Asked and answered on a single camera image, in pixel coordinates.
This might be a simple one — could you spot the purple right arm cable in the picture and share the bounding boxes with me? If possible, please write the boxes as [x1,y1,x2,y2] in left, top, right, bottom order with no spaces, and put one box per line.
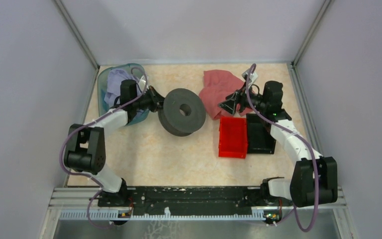
[245,63,320,233]

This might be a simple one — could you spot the teal plastic tray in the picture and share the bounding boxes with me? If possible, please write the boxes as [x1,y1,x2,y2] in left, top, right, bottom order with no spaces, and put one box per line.
[97,63,145,116]

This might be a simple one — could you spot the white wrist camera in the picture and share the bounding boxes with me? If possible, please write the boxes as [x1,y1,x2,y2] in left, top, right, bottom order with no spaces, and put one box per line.
[138,76,147,92]
[241,69,258,87]

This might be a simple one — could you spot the lavender cloth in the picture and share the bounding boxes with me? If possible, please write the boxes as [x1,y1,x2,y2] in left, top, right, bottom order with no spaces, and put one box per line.
[103,68,143,112]

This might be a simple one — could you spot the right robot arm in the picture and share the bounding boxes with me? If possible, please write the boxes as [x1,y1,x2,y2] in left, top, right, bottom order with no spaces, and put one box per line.
[219,81,338,207]

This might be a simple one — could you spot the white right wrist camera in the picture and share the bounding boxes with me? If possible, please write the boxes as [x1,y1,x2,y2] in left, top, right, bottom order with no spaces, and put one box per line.
[241,69,258,87]

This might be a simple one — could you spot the pink cloth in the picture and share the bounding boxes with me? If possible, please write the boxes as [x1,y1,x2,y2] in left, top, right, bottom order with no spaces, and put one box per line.
[199,70,244,120]

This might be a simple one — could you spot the black plastic bin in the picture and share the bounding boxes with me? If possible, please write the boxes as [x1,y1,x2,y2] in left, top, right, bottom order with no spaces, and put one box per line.
[246,114,276,154]

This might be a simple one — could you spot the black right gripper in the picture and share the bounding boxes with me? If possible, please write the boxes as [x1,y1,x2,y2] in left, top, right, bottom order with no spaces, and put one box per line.
[218,81,268,115]

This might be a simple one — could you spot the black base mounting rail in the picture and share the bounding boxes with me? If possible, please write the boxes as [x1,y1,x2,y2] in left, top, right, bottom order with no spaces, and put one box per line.
[97,184,294,220]

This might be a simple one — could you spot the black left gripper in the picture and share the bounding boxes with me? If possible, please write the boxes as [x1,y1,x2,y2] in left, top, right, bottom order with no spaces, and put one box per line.
[133,85,174,113]

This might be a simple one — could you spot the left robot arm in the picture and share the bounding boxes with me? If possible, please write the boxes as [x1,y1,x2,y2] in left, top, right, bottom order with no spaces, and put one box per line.
[60,80,164,206]

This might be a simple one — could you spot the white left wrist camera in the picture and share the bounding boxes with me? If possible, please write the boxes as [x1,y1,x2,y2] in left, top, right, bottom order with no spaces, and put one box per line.
[138,76,147,92]

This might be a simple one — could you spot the red plastic bin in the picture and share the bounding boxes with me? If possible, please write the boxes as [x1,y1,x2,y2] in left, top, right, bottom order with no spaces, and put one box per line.
[218,117,248,159]

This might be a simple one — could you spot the black cable spool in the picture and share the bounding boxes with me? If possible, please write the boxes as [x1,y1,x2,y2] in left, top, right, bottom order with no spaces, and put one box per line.
[158,88,206,137]

